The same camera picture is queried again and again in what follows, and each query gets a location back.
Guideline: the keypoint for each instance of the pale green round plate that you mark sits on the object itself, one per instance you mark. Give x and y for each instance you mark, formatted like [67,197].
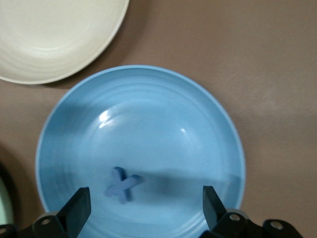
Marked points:
[3,203]

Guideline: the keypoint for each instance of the brown table cover sheet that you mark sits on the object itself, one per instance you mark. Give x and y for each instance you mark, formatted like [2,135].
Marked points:
[260,62]

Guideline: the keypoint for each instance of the beige round plate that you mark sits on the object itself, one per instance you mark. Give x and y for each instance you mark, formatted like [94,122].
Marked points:
[49,37]

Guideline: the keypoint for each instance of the blue foam letter X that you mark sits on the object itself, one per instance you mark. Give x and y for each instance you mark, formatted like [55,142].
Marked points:
[123,186]

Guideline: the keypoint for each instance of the blue round plate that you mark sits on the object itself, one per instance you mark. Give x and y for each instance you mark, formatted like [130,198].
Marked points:
[153,129]

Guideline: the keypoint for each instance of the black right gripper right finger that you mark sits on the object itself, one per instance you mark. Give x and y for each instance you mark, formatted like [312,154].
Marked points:
[215,213]

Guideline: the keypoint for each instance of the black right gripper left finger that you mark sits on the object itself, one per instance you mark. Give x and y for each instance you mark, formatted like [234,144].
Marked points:
[74,210]

